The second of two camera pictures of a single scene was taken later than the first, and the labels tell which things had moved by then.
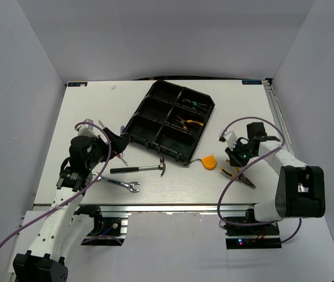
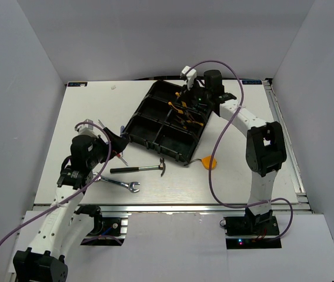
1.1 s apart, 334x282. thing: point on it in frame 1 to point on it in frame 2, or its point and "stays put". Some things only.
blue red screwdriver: (120, 156) stays put
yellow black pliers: (241, 177) to (180, 109)
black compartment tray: (170, 118) stays put
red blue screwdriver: (100, 123) stays put
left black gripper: (117, 144) stays put
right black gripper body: (241, 152) to (197, 94)
